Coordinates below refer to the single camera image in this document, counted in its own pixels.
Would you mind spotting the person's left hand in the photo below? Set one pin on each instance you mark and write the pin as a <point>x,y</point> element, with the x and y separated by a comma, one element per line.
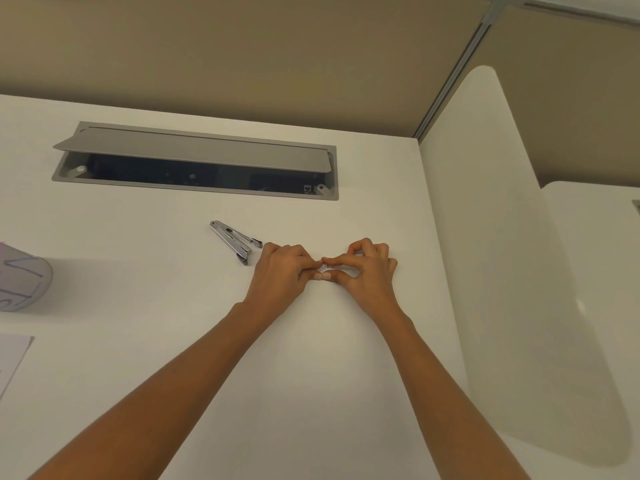
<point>277,282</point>

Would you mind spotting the person's right hand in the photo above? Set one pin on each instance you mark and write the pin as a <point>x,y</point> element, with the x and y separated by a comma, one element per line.
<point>372,279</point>

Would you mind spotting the person's left thumb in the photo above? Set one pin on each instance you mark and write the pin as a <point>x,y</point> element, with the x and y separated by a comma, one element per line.
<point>315,277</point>

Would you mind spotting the person's right thumb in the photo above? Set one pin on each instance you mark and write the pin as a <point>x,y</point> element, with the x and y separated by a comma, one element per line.
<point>342,277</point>

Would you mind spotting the person's left forearm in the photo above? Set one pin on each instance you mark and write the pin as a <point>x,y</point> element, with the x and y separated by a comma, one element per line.
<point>165,394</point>

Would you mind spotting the person's right forearm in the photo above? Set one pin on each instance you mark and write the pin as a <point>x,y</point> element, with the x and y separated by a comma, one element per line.
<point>440,394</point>

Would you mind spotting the silver metal stapler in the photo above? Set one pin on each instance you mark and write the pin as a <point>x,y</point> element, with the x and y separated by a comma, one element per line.
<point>235,240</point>

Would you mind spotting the white rounded desk divider panel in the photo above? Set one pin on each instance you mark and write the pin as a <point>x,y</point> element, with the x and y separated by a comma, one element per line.
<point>510,274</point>

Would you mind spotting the wide beige partition panel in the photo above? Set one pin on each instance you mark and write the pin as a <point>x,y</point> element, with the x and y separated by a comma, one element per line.
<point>240,49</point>

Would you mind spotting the narrow beige partition panel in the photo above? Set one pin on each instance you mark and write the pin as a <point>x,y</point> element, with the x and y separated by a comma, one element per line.
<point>570,94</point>

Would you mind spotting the white cup with scribbled marks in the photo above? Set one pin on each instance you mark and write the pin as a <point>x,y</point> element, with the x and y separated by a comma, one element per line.
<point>22,279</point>

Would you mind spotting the white paper sheet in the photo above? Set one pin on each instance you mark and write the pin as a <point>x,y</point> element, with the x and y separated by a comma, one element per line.
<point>12,362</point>

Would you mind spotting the grey partition post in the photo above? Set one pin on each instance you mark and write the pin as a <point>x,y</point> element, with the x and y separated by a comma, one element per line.
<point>457,69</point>

